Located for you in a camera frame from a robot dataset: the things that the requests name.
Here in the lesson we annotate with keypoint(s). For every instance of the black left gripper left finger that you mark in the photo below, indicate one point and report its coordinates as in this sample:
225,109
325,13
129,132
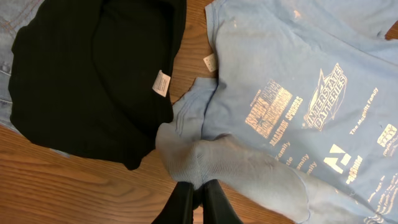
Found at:
179,207

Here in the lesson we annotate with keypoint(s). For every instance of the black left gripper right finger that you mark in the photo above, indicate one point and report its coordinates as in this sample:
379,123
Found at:
216,207

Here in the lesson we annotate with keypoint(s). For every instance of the light blue printed t-shirt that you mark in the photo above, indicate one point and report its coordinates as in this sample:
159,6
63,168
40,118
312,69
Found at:
302,118

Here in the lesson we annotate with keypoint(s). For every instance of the folded black shirt left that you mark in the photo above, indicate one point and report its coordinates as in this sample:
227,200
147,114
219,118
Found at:
91,77

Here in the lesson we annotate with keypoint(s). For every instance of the folded blue denim jeans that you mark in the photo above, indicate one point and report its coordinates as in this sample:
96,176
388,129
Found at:
14,15

